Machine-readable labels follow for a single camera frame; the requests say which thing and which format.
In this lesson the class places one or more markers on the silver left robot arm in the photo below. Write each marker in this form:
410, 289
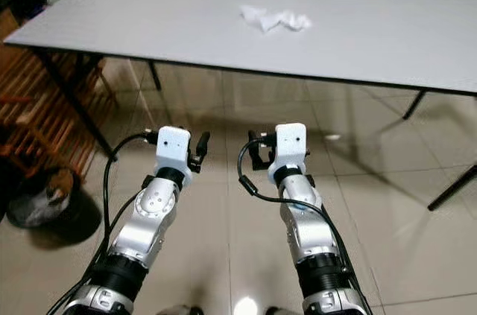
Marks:
153, 214

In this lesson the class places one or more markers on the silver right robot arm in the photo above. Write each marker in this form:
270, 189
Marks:
305, 226

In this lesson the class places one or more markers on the black rubbish bin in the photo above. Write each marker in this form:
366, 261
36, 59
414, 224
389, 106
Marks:
37, 207

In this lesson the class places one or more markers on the grey table with black legs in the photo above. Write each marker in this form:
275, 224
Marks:
164, 24

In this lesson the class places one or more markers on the crumpled white tissue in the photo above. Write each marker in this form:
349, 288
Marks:
272, 19

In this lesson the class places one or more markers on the brown wooden slatted rack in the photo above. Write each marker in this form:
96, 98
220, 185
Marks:
37, 106

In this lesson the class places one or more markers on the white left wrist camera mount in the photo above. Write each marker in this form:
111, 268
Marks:
173, 147

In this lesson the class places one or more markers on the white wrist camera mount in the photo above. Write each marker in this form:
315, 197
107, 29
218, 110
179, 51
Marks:
291, 144
173, 147

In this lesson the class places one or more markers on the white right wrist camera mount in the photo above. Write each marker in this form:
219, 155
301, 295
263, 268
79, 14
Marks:
291, 144

